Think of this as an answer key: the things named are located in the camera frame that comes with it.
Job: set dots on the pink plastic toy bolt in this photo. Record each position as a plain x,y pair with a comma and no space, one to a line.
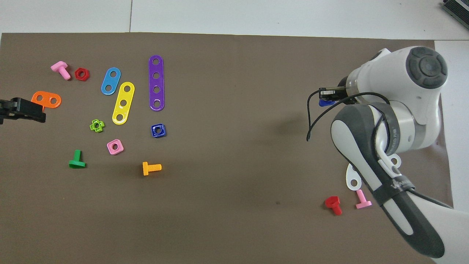
361,198
58,67

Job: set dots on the lime flower toy nut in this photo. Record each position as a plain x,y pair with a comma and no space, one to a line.
91,126

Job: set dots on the white curved perforated plate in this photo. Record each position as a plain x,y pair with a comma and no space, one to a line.
348,178

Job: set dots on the red hexagon toy nut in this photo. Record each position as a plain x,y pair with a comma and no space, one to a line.
77,74

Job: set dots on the blue square toy nut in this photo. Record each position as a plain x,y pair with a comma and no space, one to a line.
163,134

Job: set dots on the orange plastic toy bolt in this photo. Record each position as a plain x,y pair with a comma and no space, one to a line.
154,168

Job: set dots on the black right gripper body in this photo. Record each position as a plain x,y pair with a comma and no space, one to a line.
340,93

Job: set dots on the dark striped box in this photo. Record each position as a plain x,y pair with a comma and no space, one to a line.
460,7

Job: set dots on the purple four-hole plate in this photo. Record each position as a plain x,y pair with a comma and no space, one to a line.
156,82

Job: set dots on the blue triangle-head toy bolt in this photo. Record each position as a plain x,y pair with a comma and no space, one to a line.
324,103

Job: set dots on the yellow three-hole plate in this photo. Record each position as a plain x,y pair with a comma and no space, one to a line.
125,96

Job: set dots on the pink square toy nut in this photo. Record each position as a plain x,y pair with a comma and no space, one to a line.
120,150

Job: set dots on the brown table mat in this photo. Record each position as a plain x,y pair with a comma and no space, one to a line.
238,183

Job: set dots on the red plastic toy bolt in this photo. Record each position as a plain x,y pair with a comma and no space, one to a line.
332,201

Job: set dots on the green plastic toy bolt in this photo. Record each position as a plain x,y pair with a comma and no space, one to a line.
76,157

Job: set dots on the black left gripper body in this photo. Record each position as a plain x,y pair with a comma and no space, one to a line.
25,110

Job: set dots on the blue two-hole plate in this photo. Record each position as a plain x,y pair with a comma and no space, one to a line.
111,81

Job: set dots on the orange heart-shaped plate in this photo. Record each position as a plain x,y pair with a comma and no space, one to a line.
47,99

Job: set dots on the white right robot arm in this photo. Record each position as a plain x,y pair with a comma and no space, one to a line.
403,80

